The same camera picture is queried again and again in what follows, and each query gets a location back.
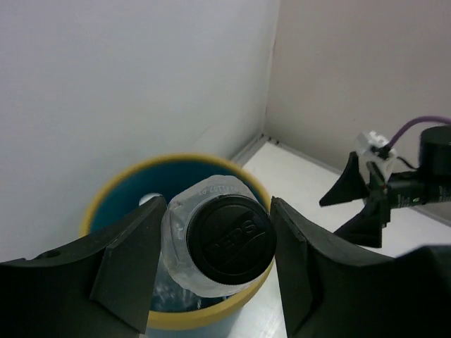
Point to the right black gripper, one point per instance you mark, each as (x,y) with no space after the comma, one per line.
(365,229)

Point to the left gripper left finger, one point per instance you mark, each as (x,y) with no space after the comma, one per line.
(100,285)

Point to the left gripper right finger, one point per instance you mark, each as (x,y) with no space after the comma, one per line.
(332,288)

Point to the small bottle black cap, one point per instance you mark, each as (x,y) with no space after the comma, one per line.
(216,238)

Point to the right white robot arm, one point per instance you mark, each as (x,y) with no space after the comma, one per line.
(428,183)

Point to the blue bin yellow rim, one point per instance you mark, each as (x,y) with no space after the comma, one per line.
(169,175)

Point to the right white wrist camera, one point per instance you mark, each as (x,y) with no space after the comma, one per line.
(375,147)

